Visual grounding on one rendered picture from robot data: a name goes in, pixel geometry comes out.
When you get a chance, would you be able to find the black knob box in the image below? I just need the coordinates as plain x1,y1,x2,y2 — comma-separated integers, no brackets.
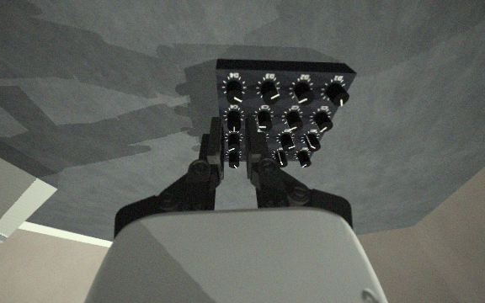
216,59,356,168

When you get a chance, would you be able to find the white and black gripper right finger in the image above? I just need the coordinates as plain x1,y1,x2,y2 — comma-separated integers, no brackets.
245,116,353,230

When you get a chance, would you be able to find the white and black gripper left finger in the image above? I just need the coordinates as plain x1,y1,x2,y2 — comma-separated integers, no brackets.
114,117,225,239

